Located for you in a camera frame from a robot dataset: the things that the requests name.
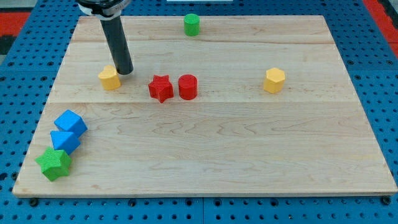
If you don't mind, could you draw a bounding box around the red star block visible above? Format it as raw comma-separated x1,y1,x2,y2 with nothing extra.
148,75,174,103

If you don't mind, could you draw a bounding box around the blue triangle block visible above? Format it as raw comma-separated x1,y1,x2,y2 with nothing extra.
50,131,81,155

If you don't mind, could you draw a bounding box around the blue cube block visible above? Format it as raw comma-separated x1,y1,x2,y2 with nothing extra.
54,110,88,138

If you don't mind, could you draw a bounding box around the red cylinder block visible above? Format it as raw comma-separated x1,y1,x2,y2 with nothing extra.
178,74,198,100

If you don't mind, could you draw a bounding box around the green star block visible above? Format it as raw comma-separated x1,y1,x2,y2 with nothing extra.
35,147,72,182

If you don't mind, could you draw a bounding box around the yellow hexagon block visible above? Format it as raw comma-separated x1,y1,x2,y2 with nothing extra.
263,68,285,93

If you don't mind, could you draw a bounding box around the green cylinder block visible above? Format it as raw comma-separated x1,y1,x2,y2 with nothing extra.
183,14,200,37

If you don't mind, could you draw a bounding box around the light wooden board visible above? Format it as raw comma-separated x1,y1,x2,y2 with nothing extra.
13,16,397,198

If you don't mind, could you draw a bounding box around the yellow heart block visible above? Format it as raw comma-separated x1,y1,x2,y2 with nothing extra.
98,65,121,90

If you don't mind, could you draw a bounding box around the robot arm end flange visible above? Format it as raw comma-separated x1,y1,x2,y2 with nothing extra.
77,0,132,21

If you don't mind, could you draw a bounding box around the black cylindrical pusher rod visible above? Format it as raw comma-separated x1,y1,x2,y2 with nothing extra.
101,16,134,75

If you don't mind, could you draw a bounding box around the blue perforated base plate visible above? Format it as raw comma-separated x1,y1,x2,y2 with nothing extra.
1,0,397,223

